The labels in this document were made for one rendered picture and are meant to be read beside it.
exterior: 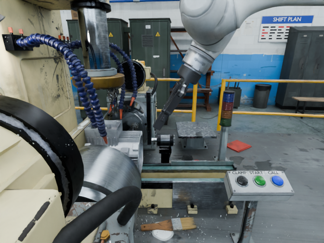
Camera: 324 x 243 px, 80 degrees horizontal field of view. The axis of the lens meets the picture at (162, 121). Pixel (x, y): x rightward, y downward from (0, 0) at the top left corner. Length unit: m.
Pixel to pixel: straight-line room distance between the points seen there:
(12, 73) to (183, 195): 0.70
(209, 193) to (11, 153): 0.73
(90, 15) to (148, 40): 3.07
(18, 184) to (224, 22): 0.44
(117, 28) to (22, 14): 3.19
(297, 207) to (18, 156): 1.00
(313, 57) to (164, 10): 3.74
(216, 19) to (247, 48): 5.39
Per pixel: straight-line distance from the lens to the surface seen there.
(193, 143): 1.33
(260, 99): 5.71
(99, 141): 0.77
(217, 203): 0.89
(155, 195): 0.85
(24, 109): 0.25
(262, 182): 0.64
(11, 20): 0.72
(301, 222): 0.99
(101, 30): 0.71
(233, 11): 0.49
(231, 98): 1.07
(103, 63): 0.71
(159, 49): 3.72
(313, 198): 1.15
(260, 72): 6.00
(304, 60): 5.89
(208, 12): 0.44
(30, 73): 0.76
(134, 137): 0.76
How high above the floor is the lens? 1.41
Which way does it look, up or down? 20 degrees down
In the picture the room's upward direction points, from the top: straight up
